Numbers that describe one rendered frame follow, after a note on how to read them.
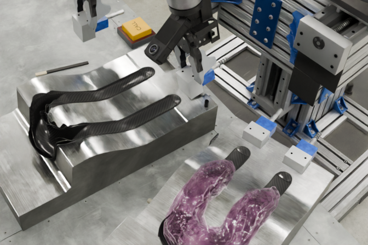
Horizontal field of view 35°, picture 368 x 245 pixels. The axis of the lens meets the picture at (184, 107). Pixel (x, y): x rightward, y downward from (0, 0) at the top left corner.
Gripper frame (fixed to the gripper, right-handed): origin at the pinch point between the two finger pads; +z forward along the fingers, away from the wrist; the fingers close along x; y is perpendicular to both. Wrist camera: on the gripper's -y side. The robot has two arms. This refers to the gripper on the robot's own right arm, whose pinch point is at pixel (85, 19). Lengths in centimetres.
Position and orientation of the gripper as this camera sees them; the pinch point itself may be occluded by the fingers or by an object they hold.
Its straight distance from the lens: 145.2
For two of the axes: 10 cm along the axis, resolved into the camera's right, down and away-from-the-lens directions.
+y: 8.2, -4.1, 4.1
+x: -5.8, -6.4, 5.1
